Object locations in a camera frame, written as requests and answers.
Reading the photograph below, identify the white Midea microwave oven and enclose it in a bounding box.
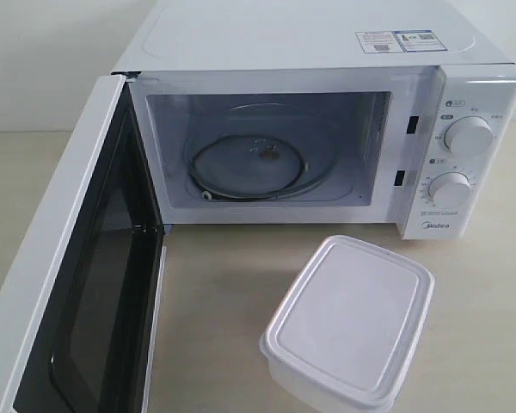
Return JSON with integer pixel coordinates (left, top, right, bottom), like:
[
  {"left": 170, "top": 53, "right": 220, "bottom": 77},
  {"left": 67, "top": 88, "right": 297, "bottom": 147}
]
[{"left": 114, "top": 1, "right": 516, "bottom": 240}]

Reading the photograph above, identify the glass turntable plate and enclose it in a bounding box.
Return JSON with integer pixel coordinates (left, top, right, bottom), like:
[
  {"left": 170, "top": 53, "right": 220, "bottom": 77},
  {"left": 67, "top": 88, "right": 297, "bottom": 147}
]
[{"left": 184, "top": 102, "right": 340, "bottom": 202}]

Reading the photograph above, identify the lower white timer knob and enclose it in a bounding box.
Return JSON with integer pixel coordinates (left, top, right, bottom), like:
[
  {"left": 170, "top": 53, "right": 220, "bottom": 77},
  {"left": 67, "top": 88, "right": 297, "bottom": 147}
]
[{"left": 427, "top": 172, "right": 472, "bottom": 208}]

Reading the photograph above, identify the blue label sticker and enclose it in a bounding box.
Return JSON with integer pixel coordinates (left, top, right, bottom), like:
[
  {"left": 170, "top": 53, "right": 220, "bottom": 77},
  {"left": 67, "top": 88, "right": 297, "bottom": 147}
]
[{"left": 393, "top": 30, "right": 446, "bottom": 52}]

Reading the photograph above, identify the upper white power knob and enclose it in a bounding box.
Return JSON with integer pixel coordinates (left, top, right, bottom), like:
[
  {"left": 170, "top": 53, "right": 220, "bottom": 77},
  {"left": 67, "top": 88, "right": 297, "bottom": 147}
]
[{"left": 444, "top": 116, "right": 494, "bottom": 157}]

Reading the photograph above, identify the white plastic lidded container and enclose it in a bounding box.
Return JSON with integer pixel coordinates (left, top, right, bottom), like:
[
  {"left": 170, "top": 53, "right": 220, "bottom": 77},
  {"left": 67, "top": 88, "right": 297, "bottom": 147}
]
[{"left": 260, "top": 235, "right": 435, "bottom": 412}]

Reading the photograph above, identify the white label sticker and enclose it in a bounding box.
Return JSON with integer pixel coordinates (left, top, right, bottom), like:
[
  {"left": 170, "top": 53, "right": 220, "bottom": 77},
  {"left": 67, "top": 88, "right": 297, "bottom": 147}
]
[{"left": 355, "top": 31, "right": 404, "bottom": 54}]

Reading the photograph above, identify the white microwave door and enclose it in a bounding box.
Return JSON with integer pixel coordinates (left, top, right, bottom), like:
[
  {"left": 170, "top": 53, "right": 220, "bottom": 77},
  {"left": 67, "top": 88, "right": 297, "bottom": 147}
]
[{"left": 0, "top": 74, "right": 166, "bottom": 412}]

